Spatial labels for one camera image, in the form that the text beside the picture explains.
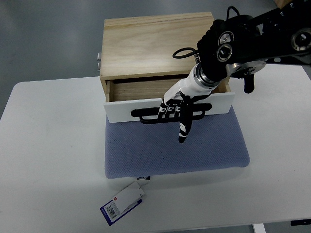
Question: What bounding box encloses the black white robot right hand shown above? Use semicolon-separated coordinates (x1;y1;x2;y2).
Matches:
158;63;220;143

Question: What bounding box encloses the white drawer black handle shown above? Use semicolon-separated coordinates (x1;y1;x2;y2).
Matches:
103;74;236;125

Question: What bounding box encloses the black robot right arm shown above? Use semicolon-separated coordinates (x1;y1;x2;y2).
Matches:
173;0;311;93

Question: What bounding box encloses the wooden drawer cabinet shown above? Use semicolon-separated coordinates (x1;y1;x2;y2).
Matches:
99;11;234;105

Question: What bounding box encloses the blue mesh cushion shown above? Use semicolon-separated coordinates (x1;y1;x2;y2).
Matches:
105;109;250;179

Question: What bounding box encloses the white and blue price tag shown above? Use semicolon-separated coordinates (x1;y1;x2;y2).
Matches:
100;181;145;226

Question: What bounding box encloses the cardboard box in corner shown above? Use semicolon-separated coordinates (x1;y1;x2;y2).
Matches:
274;0;293;9

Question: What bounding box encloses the white table leg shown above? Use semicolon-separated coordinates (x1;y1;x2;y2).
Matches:
252;223;266;233

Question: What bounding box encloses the dark object under table edge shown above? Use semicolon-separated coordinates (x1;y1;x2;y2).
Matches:
290;219;311;226

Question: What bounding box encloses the metal bracket behind cabinet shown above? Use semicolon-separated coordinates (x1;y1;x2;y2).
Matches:
97;52;102;71

